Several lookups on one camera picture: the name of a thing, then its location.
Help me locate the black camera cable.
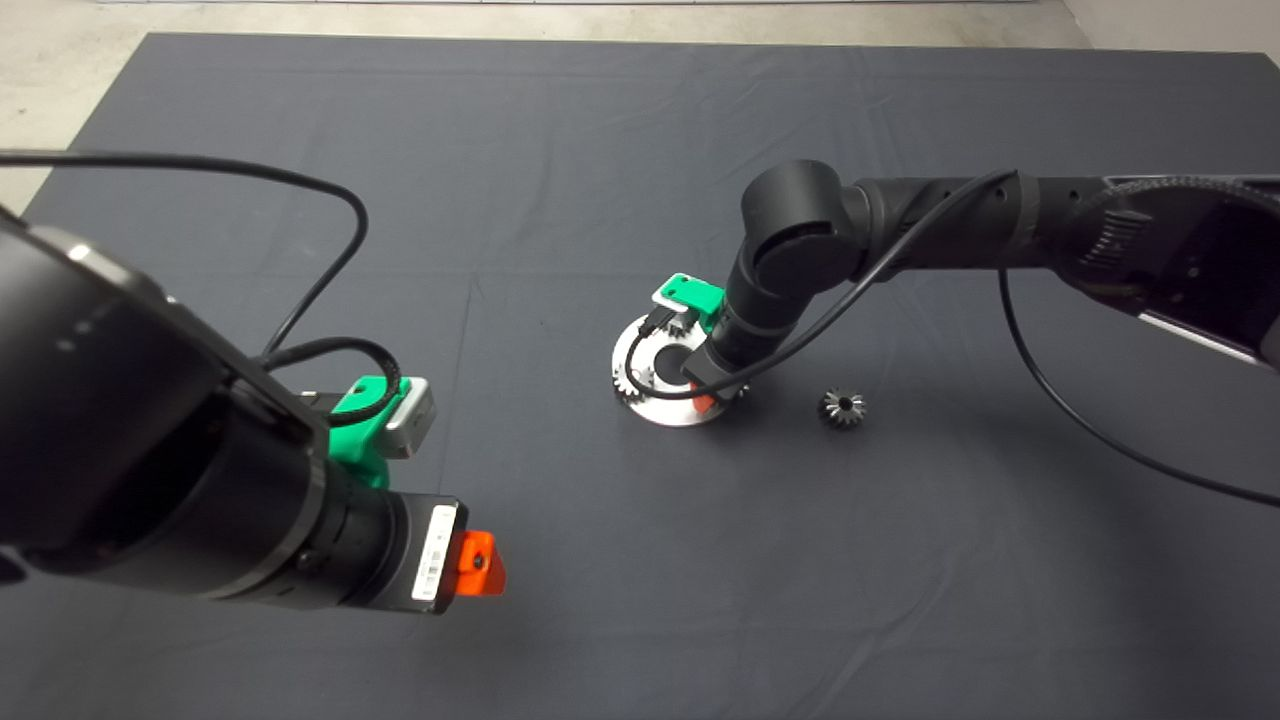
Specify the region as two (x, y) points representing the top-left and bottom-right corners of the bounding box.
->
(0, 148), (403, 429)
(625, 168), (1280, 508)

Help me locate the dark grey table cloth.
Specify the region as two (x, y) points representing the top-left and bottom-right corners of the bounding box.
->
(0, 33), (1280, 720)

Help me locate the dark steel gear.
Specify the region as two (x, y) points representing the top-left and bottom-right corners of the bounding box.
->
(817, 387), (867, 432)

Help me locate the green right camera mount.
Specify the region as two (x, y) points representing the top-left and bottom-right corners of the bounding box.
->
(668, 273), (725, 334)

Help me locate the green left camera mount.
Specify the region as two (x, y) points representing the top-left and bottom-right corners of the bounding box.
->
(328, 375), (411, 491)

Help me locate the black left camera cable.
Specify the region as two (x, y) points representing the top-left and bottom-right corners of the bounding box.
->
(0, 148), (403, 429)

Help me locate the black braided cable sleeve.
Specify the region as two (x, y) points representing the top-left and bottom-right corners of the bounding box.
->
(1090, 176), (1280, 216)

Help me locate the silver left camera box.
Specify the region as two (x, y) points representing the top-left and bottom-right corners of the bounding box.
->
(385, 378), (437, 461)

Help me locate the black right camera cable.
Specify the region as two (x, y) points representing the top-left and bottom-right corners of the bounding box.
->
(625, 168), (1280, 508)

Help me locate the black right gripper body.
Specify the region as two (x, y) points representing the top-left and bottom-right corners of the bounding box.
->
(683, 340), (753, 403)

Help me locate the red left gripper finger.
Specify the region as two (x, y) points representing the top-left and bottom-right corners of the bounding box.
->
(455, 530), (507, 599)

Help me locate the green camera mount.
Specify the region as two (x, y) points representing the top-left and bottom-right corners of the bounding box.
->
(328, 375), (411, 491)
(668, 273), (725, 334)

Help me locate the round metal plate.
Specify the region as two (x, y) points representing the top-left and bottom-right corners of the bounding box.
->
(611, 313), (742, 428)

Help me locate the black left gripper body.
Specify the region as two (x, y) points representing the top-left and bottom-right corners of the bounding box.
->
(380, 490), (469, 614)

